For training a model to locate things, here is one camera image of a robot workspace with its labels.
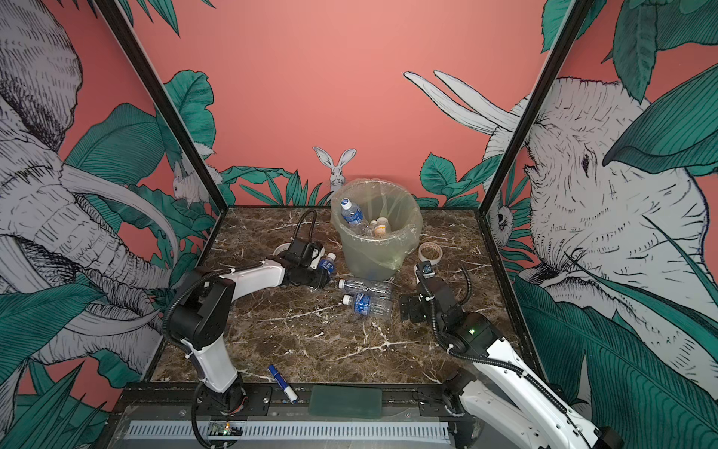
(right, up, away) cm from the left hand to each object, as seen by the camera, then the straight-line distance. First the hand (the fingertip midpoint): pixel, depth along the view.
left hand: (323, 273), depth 96 cm
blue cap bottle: (+2, +3, 0) cm, 4 cm away
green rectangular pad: (+11, -31, -23) cm, 40 cm away
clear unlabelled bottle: (+15, -4, -3) cm, 16 cm away
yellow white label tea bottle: (+21, +15, -5) cm, 26 cm away
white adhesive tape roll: (+40, +7, +11) cm, 42 cm away
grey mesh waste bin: (+15, +7, -16) cm, 23 cm away
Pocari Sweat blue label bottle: (+17, -9, -8) cm, 20 cm away
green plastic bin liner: (+20, +17, 0) cm, 26 cm away
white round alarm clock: (-16, +8, +5) cm, 19 cm away
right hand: (+28, -2, -21) cm, 35 cm away
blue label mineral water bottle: (+11, +20, -8) cm, 24 cm away
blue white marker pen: (-8, -28, -20) cm, 35 cm away
